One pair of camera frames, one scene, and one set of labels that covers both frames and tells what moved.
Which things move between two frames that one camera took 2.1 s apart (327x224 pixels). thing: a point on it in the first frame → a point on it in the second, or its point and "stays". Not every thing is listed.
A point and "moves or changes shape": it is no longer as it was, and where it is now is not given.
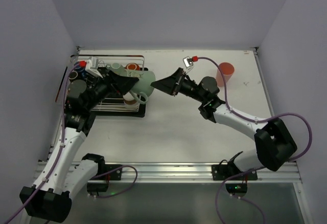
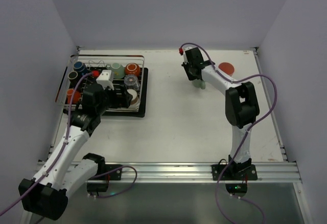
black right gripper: (178, 81) → (193, 73)
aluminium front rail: (197, 172) stays
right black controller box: (236, 188) stays
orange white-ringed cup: (133, 66) stays
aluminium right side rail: (257, 56) stays
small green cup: (118, 68) stays
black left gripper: (112, 83) → (122, 98)
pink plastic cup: (228, 70) stays
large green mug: (143, 86) moves or changes shape
